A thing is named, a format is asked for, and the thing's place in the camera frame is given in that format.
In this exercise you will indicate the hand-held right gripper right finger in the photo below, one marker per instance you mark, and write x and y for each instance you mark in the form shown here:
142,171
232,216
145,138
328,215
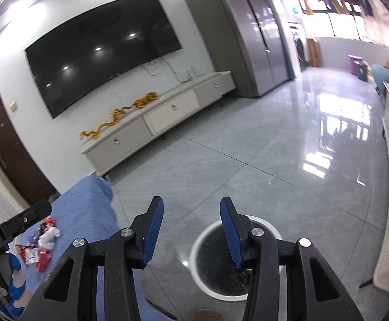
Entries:
229,237

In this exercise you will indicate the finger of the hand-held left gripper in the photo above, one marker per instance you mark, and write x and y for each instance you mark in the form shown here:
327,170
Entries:
27,220

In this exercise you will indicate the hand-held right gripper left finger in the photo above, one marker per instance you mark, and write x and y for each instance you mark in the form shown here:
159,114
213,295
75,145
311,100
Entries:
152,234

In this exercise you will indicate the purple wrapper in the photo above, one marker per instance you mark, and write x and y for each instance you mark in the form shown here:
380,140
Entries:
32,238

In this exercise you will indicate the red white snack wrapper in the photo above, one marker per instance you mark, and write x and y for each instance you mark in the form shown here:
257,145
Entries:
49,224

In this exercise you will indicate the white bin with black liner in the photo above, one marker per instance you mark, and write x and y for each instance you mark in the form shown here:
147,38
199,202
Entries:
201,240

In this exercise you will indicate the small red white wrapper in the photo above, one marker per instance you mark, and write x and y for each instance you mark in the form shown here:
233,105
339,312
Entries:
25,253

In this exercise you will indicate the blue blanket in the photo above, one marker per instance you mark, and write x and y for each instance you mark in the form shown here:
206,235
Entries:
80,207

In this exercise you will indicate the brown door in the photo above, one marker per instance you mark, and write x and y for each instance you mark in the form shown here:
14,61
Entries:
10,160

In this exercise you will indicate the long gold dragon figurine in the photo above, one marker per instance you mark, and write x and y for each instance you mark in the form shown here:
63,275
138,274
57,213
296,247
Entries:
104,125

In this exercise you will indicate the white television cabinet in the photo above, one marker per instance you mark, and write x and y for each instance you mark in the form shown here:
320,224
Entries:
171,107

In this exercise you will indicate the short gold dragon figurine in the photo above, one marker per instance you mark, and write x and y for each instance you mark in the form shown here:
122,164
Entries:
144,100

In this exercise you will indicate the white router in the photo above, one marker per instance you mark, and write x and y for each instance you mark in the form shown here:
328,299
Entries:
187,74

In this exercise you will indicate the grey wardrobe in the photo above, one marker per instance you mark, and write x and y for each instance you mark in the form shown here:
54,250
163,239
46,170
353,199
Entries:
241,40

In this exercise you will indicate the cardboard box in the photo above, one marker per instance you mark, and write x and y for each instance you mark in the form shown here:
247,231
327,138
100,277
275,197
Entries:
314,52

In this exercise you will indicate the white washing machine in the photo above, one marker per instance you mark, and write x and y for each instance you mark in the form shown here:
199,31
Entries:
299,46

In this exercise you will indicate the teal storage bin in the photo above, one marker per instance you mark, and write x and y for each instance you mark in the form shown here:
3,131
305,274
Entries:
362,72

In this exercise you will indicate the purple storage bin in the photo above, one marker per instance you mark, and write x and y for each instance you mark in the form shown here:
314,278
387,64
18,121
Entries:
353,62

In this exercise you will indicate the window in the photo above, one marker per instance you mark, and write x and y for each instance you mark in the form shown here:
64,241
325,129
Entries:
341,25

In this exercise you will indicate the white light switch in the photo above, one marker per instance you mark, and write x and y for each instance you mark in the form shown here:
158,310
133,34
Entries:
13,107

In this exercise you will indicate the black wall television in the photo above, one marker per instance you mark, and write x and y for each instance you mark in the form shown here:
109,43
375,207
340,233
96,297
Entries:
104,50

